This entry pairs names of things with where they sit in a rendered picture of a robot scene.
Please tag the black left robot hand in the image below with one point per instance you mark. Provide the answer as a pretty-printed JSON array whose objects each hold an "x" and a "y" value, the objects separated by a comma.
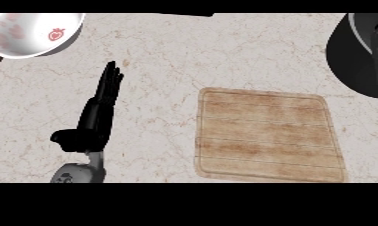
[{"x": 94, "y": 120}]

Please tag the white bowl with strawberry print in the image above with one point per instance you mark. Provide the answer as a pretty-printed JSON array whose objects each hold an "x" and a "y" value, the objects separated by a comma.
[{"x": 31, "y": 35}]

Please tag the dark grey pot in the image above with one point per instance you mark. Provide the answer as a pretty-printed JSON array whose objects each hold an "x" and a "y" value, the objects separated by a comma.
[{"x": 354, "y": 53}]

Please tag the wooden cutting board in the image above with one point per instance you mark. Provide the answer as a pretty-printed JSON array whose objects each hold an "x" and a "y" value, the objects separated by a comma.
[{"x": 267, "y": 135}]

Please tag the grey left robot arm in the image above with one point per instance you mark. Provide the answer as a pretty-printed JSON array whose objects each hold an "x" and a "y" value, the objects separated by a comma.
[{"x": 78, "y": 171}]

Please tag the black flat object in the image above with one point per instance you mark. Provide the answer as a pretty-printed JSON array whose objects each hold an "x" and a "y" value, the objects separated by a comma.
[{"x": 189, "y": 14}]

